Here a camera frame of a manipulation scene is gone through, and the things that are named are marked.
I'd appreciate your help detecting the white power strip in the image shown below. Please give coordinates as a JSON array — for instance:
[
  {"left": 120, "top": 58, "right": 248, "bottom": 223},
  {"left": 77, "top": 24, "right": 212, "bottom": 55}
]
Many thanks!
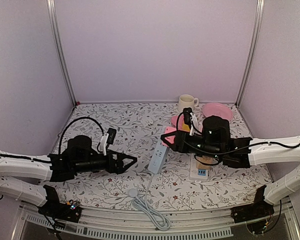
[{"left": 189, "top": 154, "right": 210, "bottom": 182}]

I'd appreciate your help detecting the aluminium frame post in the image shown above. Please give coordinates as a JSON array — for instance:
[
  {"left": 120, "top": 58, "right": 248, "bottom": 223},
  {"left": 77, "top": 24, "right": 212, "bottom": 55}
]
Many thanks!
[
  {"left": 235, "top": 0, "right": 265, "bottom": 109},
  {"left": 46, "top": 0, "right": 77, "bottom": 107}
]

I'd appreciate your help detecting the pink plug adapter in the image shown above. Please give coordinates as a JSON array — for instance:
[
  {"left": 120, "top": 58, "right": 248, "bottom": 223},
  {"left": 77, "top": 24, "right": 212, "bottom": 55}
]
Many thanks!
[{"left": 162, "top": 126, "right": 176, "bottom": 147}]

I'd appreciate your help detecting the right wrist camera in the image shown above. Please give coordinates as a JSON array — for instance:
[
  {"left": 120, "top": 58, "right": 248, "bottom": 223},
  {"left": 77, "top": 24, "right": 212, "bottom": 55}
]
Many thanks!
[{"left": 182, "top": 107, "right": 200, "bottom": 136}]

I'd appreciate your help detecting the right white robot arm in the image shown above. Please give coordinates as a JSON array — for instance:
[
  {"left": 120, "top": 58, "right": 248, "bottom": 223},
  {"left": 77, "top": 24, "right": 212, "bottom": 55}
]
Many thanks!
[{"left": 160, "top": 116, "right": 300, "bottom": 218}]

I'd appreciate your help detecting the light blue power strip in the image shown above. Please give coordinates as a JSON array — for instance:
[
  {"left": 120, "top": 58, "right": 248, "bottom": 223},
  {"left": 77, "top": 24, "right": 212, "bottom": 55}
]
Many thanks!
[{"left": 129, "top": 137, "right": 171, "bottom": 232}]

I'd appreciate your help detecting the pink flat power strip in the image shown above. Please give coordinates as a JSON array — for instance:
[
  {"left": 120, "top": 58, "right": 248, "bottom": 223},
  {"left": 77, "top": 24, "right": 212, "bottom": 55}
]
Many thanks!
[{"left": 171, "top": 114, "right": 185, "bottom": 131}]

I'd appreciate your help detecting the left aluminium frame post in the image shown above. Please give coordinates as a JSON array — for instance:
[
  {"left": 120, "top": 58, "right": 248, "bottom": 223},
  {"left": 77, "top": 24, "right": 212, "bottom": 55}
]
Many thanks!
[{"left": 46, "top": 0, "right": 77, "bottom": 107}]

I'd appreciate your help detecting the yellow cube socket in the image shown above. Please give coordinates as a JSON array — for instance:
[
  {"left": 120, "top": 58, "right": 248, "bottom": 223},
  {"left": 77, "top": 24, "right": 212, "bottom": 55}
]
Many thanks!
[{"left": 181, "top": 122, "right": 191, "bottom": 132}]

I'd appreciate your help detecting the right aluminium frame post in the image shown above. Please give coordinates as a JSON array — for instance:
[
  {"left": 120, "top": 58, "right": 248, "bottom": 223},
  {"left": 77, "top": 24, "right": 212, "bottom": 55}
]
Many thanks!
[{"left": 235, "top": 0, "right": 265, "bottom": 109}]

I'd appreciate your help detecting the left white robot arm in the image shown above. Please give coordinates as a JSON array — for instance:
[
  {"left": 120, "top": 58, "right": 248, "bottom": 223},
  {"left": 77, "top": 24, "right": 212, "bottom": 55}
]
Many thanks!
[{"left": 0, "top": 134, "right": 138, "bottom": 217}]

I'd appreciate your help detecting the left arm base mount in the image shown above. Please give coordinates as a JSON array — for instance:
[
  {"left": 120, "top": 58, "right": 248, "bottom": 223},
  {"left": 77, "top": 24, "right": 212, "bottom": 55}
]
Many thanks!
[{"left": 38, "top": 185, "right": 82, "bottom": 223}]

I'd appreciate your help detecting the cream ceramic mug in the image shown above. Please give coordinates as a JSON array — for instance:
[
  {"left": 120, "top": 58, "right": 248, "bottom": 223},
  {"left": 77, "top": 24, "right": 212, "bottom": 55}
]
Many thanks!
[{"left": 177, "top": 94, "right": 199, "bottom": 113}]

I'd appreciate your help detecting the front aluminium rail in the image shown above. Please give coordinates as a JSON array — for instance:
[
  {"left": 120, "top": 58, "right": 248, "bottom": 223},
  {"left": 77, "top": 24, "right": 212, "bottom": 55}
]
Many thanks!
[{"left": 17, "top": 194, "right": 298, "bottom": 240}]

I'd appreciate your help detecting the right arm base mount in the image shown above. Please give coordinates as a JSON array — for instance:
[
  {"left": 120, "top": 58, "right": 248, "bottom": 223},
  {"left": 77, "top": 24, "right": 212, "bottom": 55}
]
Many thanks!
[{"left": 230, "top": 185, "right": 275, "bottom": 223}]

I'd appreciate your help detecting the beige cube socket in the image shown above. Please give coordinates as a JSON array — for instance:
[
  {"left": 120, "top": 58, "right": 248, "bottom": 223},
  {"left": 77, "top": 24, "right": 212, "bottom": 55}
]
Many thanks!
[{"left": 195, "top": 156, "right": 214, "bottom": 170}]

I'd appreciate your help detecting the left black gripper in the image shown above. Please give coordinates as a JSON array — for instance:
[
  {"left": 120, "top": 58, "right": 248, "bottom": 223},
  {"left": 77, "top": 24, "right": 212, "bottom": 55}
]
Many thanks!
[{"left": 73, "top": 149, "right": 138, "bottom": 175}]

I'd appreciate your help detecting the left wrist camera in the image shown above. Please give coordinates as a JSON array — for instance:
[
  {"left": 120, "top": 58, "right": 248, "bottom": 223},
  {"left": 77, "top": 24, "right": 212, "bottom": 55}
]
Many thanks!
[{"left": 99, "top": 127, "right": 117, "bottom": 156}]

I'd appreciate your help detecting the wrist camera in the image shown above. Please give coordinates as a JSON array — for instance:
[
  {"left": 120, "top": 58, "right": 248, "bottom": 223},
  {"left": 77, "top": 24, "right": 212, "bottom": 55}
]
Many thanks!
[
  {"left": 99, "top": 127, "right": 117, "bottom": 156},
  {"left": 182, "top": 107, "right": 200, "bottom": 136}
]

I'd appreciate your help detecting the pink plate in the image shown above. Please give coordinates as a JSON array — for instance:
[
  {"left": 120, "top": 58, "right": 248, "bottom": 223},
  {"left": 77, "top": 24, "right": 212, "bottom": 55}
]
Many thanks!
[{"left": 202, "top": 102, "right": 233, "bottom": 122}]

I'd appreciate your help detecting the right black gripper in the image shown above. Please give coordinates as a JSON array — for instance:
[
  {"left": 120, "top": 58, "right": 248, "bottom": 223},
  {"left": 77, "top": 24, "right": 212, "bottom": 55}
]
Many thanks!
[{"left": 161, "top": 130, "right": 223, "bottom": 160}]

